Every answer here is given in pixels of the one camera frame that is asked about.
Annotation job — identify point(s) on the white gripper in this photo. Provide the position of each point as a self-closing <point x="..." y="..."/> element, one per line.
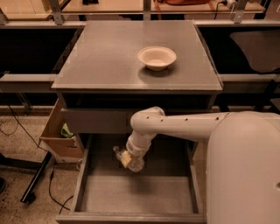
<point x="135" y="150"/>

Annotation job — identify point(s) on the clear plastic bottle white label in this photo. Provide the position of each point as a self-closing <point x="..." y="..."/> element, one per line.
<point x="137" y="163"/>

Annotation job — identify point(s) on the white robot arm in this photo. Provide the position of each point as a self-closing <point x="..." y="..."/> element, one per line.
<point x="242" y="160"/>

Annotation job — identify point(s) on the open grey middle drawer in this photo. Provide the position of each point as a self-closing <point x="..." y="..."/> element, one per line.
<point x="165" y="191"/>

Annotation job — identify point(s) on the closed grey top drawer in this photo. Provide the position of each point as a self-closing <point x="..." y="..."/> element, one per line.
<point x="96" y="120"/>

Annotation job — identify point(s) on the grey drawer cabinet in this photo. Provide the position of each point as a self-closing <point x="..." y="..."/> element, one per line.
<point x="103" y="71"/>

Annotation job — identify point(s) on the cardboard box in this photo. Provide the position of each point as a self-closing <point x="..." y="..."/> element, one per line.
<point x="65" y="149"/>

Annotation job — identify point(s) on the green cloth in box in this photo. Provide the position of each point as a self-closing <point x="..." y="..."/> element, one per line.
<point x="65" y="132"/>

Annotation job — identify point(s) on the white paper bowl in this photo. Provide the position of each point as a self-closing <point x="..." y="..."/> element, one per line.
<point x="157" y="58"/>

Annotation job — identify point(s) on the black table leg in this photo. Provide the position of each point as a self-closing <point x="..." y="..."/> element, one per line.
<point x="29" y="195"/>

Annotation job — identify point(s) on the grey metal frame rail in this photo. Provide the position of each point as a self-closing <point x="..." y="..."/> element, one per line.
<point x="27" y="83"/>

